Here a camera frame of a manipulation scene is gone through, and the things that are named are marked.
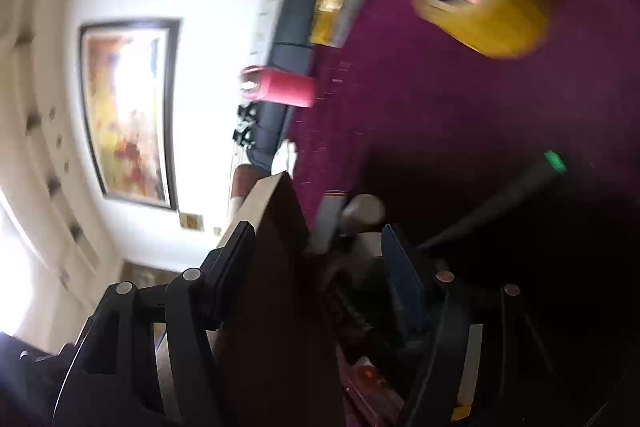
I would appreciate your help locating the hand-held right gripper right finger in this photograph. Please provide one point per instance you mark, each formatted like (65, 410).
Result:
(400, 277)

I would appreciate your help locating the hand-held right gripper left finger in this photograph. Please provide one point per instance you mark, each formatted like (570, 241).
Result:
(231, 257)

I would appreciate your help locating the brown cardboard box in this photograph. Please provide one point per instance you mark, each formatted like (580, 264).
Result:
(280, 307)

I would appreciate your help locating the black marker green cap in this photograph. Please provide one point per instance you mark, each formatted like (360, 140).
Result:
(500, 194)

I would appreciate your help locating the brown armchair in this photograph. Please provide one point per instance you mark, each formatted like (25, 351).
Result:
(242, 189)

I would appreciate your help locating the orange-red item clear pack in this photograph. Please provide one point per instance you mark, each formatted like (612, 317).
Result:
(367, 374)

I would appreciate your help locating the white work gloves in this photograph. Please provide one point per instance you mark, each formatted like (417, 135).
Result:
(285, 157)

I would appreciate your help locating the maroon tablecloth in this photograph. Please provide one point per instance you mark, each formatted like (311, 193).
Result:
(425, 107)

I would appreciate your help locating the pink knit-sleeved bottle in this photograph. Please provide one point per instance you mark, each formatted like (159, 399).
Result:
(282, 87)

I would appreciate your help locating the black leather sofa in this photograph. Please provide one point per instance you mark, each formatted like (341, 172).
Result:
(295, 52)

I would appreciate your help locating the gold yellow bag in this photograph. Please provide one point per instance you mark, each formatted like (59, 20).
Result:
(332, 2)

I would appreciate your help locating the wall switch plate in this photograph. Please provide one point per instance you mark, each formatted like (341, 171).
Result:
(191, 222)

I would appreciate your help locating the framed wall painting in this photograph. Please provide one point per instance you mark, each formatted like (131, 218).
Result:
(130, 112)

